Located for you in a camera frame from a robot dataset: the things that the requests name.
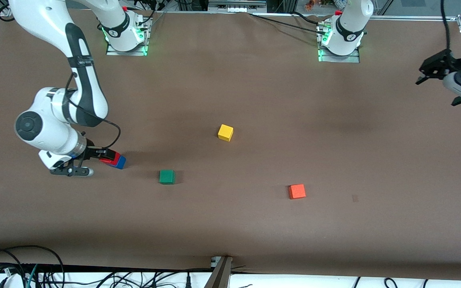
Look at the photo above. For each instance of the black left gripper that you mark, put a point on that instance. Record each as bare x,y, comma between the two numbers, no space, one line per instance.
450,64

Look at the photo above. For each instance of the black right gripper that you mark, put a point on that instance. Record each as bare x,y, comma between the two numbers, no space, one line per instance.
93,151

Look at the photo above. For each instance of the red wooden block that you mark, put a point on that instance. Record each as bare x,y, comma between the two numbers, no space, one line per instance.
112,159

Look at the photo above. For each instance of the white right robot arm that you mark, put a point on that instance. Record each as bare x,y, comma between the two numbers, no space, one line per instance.
46,128

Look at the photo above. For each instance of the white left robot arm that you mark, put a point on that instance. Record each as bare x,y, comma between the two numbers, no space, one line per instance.
348,28

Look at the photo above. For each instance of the blue wooden block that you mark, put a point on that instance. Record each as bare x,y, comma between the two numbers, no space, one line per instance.
121,163

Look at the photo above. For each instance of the green wooden block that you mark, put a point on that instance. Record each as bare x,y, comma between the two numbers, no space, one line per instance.
166,176

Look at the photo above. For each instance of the yellow wooden block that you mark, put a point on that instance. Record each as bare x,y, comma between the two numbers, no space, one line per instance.
225,132

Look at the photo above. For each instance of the orange wooden block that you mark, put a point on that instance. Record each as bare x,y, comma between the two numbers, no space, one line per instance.
297,191

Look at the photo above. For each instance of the brown paper table cover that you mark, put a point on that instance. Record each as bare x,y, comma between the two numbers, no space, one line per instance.
230,80

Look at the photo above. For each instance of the black left camera mount bracket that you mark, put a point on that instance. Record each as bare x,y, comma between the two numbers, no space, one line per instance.
459,100

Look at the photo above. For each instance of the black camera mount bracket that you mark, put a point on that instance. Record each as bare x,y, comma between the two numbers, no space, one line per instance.
459,100
66,172

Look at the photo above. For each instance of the black right camera mount bracket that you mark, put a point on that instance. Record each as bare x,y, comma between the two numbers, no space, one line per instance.
66,172

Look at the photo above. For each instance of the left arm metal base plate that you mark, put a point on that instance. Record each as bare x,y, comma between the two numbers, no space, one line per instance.
350,59

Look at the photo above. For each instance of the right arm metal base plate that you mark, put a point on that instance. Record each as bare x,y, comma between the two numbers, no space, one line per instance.
114,52

